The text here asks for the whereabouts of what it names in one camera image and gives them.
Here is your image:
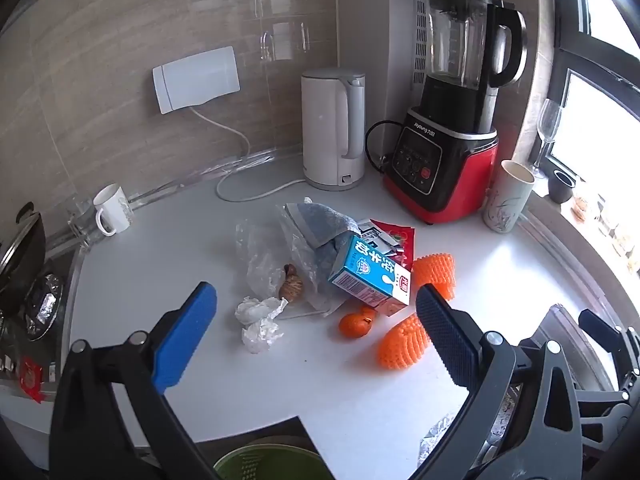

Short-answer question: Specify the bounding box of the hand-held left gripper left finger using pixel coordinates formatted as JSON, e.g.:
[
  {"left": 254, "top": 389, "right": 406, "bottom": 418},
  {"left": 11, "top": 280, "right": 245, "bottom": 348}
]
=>
[{"left": 48, "top": 281, "right": 221, "bottom": 480}]

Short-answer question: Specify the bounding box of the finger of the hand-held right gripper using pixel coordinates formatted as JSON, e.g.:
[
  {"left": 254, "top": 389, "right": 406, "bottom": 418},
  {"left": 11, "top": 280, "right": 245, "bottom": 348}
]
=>
[{"left": 578, "top": 308, "right": 640, "bottom": 361}]

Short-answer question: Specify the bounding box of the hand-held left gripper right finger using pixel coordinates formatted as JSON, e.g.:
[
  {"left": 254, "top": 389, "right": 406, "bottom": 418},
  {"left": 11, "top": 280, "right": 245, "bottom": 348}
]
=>
[{"left": 415, "top": 284, "right": 586, "bottom": 480}]

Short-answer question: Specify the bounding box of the orange foam fruit net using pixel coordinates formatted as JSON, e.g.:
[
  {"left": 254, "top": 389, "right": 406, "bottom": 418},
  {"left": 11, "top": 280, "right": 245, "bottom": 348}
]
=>
[
  {"left": 415, "top": 253, "right": 457, "bottom": 301},
  {"left": 377, "top": 312, "right": 432, "bottom": 372}
]

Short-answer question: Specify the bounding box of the white tissue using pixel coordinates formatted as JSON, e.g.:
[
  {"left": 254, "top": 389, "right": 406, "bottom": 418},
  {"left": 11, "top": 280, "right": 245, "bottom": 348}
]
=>
[
  {"left": 235, "top": 296, "right": 289, "bottom": 326},
  {"left": 241, "top": 317, "right": 284, "bottom": 355}
]

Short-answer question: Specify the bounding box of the clear plastic bag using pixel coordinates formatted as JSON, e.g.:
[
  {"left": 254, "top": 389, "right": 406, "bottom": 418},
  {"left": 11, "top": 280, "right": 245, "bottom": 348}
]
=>
[{"left": 235, "top": 215, "right": 288, "bottom": 301}]

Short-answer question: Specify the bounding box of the blue white milk carton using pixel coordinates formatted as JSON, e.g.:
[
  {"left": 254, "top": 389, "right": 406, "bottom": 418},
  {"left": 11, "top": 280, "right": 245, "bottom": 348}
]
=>
[{"left": 327, "top": 234, "right": 412, "bottom": 317}]

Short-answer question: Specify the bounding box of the red snack wrapper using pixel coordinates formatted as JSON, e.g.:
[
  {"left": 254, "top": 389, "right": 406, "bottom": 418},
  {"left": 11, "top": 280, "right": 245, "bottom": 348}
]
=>
[{"left": 370, "top": 217, "right": 417, "bottom": 273}]

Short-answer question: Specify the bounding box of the brown nut shell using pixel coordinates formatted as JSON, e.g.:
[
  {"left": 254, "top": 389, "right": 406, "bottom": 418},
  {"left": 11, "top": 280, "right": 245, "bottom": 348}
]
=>
[{"left": 279, "top": 264, "right": 304, "bottom": 301}]

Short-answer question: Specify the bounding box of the black white wrapper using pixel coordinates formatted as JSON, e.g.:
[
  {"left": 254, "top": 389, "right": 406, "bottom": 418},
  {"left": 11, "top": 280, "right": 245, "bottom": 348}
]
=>
[{"left": 357, "top": 220, "right": 401, "bottom": 257}]

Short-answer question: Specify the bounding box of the clear plastic pouch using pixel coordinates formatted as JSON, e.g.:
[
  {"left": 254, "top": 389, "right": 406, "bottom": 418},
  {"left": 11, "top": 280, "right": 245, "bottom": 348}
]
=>
[{"left": 277, "top": 203, "right": 351, "bottom": 319}]

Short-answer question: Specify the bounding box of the green plastic basket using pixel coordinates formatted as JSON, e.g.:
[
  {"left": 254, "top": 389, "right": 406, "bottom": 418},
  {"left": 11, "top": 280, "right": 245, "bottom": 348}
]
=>
[{"left": 213, "top": 435, "right": 333, "bottom": 480}]

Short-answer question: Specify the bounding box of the blue towel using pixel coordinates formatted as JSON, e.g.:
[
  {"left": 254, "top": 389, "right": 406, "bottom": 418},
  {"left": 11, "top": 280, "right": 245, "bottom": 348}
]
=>
[{"left": 287, "top": 200, "right": 362, "bottom": 281}]

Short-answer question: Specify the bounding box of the small dark cup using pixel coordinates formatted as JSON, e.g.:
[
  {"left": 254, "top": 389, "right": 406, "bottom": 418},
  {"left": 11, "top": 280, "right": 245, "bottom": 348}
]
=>
[{"left": 547, "top": 169, "right": 577, "bottom": 204}]

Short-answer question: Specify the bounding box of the white mug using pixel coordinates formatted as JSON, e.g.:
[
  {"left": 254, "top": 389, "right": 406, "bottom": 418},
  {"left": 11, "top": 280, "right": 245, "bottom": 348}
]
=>
[{"left": 93, "top": 183, "right": 135, "bottom": 237}]

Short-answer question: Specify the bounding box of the gas stove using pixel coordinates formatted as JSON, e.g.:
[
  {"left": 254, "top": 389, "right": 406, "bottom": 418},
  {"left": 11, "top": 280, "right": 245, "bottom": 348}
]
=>
[{"left": 0, "top": 260, "right": 73, "bottom": 376}]

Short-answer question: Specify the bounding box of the pale ceramic tumbler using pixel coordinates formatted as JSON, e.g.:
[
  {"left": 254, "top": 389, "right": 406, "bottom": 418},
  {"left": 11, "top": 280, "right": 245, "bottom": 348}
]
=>
[{"left": 482, "top": 159, "right": 537, "bottom": 233}]

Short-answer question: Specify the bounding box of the clear drinking glass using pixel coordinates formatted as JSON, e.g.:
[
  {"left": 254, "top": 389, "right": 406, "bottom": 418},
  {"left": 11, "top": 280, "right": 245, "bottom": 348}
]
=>
[{"left": 65, "top": 195, "right": 101, "bottom": 252}]

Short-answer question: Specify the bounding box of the small red packet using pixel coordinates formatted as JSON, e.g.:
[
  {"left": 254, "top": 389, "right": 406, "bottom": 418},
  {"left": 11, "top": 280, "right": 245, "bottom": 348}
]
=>
[{"left": 17, "top": 357, "right": 47, "bottom": 404}]

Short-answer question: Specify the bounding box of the red black blender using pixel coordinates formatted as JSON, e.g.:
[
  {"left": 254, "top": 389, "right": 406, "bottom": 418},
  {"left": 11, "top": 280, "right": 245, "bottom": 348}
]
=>
[{"left": 382, "top": 0, "right": 528, "bottom": 226}]

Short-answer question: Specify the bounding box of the black wok with lid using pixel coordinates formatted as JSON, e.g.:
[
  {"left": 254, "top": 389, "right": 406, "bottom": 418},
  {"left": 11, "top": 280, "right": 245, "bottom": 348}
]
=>
[{"left": 0, "top": 202, "right": 48, "bottom": 311}]

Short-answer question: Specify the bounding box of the wine glass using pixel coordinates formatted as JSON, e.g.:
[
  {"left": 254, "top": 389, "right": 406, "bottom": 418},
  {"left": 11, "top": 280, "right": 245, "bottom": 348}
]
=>
[{"left": 530, "top": 98, "right": 563, "bottom": 179}]

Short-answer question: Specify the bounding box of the white electric kettle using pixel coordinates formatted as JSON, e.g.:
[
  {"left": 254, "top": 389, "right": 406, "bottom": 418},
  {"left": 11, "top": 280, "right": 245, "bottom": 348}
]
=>
[{"left": 300, "top": 67, "right": 366, "bottom": 192}]

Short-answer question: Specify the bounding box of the dark framed window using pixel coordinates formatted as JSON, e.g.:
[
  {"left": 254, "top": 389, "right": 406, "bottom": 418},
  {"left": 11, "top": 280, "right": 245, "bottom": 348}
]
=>
[{"left": 550, "top": 0, "right": 640, "bottom": 281}]

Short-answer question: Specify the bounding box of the white vent grille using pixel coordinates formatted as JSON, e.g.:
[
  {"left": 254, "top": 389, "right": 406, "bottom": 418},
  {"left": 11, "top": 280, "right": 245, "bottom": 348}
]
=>
[{"left": 410, "top": 0, "right": 432, "bottom": 87}]

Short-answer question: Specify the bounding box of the white power cable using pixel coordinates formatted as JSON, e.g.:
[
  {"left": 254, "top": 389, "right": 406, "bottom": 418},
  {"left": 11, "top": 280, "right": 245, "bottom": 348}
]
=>
[{"left": 191, "top": 105, "right": 307, "bottom": 203}]

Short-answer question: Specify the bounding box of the black power cable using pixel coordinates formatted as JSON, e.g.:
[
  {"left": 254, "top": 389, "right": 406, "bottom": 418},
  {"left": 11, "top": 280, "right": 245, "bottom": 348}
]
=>
[{"left": 365, "top": 120, "right": 406, "bottom": 173}]

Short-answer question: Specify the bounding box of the white wall socket cover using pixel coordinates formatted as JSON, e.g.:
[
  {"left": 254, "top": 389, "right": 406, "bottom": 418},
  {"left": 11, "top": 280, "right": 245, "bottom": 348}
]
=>
[{"left": 152, "top": 46, "right": 240, "bottom": 115}]

